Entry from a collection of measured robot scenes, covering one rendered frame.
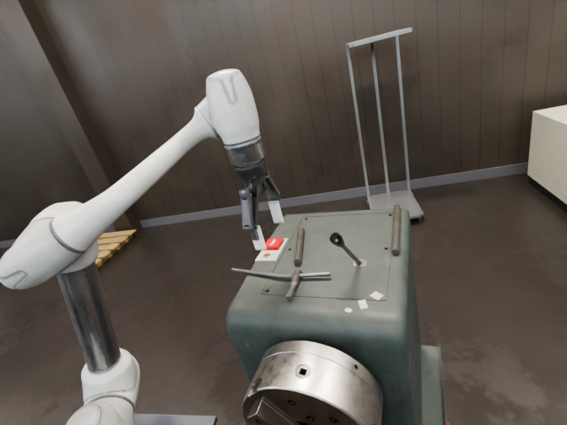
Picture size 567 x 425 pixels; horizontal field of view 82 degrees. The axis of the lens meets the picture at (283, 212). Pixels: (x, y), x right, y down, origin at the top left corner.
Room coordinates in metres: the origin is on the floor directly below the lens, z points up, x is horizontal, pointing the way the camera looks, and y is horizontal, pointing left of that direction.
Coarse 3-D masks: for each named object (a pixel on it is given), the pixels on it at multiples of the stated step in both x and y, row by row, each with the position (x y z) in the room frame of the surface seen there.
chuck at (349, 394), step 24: (264, 360) 0.58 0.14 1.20; (288, 360) 0.53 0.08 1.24; (312, 360) 0.51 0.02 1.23; (264, 384) 0.49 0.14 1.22; (288, 384) 0.47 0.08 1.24; (312, 384) 0.46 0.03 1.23; (336, 384) 0.46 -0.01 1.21; (360, 384) 0.47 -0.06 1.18; (288, 408) 0.46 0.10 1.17; (312, 408) 0.44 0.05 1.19; (336, 408) 0.41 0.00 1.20; (360, 408) 0.42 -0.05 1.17
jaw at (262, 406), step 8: (256, 384) 0.53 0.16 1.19; (256, 392) 0.49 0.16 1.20; (256, 400) 0.49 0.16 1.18; (264, 400) 0.48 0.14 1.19; (256, 408) 0.47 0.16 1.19; (264, 408) 0.46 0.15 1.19; (272, 408) 0.47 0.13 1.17; (248, 416) 0.47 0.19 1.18; (256, 416) 0.45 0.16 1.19; (264, 416) 0.45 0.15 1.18; (272, 416) 0.46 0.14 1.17; (280, 416) 0.46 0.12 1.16; (288, 416) 0.47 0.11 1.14; (256, 424) 0.45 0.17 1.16; (264, 424) 0.45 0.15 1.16; (272, 424) 0.44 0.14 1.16; (280, 424) 0.45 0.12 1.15; (288, 424) 0.45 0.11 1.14; (296, 424) 0.46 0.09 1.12
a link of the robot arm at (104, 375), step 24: (48, 216) 0.80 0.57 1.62; (96, 240) 0.88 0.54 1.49; (72, 264) 0.80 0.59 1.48; (72, 288) 0.81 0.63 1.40; (96, 288) 0.85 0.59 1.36; (72, 312) 0.81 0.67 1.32; (96, 312) 0.83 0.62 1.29; (96, 336) 0.81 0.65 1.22; (96, 360) 0.80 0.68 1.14; (120, 360) 0.85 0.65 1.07; (96, 384) 0.78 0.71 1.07; (120, 384) 0.79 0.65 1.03
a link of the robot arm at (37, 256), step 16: (32, 224) 0.76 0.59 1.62; (48, 224) 0.70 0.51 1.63; (16, 240) 0.72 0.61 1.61; (32, 240) 0.68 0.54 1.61; (48, 240) 0.67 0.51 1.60; (16, 256) 0.67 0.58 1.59; (32, 256) 0.66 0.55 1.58; (48, 256) 0.66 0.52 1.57; (64, 256) 0.67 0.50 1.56; (0, 272) 0.67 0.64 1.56; (16, 272) 0.66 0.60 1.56; (32, 272) 0.66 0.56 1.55; (48, 272) 0.67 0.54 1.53; (16, 288) 0.67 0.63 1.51
